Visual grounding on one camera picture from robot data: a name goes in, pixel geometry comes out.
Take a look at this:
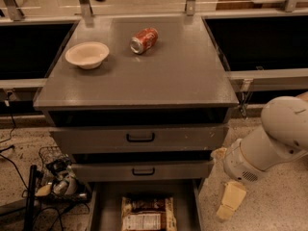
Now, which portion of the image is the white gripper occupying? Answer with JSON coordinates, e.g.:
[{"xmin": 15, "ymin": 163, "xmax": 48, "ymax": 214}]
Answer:
[{"xmin": 211, "ymin": 139, "xmax": 266, "ymax": 221}]

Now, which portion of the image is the grey open bottom drawer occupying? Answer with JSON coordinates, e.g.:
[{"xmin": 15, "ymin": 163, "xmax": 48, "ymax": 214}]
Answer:
[{"xmin": 88, "ymin": 180, "xmax": 204, "ymax": 231}]

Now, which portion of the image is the white paper bowl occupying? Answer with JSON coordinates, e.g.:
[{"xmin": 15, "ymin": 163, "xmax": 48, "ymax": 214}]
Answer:
[{"xmin": 65, "ymin": 41, "xmax": 110, "ymax": 69}]

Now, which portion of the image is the grey top drawer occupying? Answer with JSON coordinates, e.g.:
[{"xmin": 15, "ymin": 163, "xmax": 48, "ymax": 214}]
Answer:
[{"xmin": 51, "ymin": 124, "xmax": 228, "ymax": 154}]

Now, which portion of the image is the grey middle drawer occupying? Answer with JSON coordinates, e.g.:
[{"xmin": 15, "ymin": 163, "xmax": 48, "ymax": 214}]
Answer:
[{"xmin": 72, "ymin": 161, "xmax": 214, "ymax": 182}]

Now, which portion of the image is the metal clamp on rail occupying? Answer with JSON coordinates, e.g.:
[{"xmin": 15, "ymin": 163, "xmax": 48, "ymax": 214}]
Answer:
[{"xmin": 239, "ymin": 79, "xmax": 253, "ymax": 118}]

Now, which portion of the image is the metal bracket centre left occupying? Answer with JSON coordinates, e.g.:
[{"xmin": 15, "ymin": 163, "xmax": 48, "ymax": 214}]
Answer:
[{"xmin": 79, "ymin": 0, "xmax": 92, "ymax": 17}]

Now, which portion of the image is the red soda can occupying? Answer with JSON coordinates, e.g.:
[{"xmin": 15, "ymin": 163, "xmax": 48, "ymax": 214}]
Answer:
[{"xmin": 130, "ymin": 28, "xmax": 158, "ymax": 54}]

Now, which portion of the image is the metal bracket far left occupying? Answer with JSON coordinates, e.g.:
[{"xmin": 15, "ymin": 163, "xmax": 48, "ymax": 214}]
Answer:
[{"xmin": 3, "ymin": 0, "xmax": 24, "ymax": 21}]

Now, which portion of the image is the wire basket with clutter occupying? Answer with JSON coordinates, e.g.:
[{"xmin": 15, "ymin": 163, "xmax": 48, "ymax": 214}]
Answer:
[{"xmin": 36, "ymin": 146, "xmax": 89, "ymax": 202}]

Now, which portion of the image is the black stand post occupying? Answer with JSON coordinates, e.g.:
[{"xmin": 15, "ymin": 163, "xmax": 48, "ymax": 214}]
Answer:
[{"xmin": 23, "ymin": 165, "xmax": 37, "ymax": 231}]

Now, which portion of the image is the brown chip bag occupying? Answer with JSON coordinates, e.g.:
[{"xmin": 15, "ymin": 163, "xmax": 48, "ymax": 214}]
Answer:
[{"xmin": 121, "ymin": 197, "xmax": 177, "ymax": 231}]

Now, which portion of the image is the grey drawer cabinet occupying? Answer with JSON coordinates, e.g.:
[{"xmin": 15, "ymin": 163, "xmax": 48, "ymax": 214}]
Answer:
[{"xmin": 33, "ymin": 14, "xmax": 240, "ymax": 185}]

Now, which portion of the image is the black floor cable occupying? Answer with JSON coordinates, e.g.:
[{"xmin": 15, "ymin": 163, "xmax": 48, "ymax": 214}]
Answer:
[{"xmin": 0, "ymin": 113, "xmax": 30, "ymax": 191}]

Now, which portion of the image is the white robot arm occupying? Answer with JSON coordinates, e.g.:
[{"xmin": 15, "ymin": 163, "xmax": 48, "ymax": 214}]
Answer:
[{"xmin": 214, "ymin": 96, "xmax": 308, "ymax": 221}]

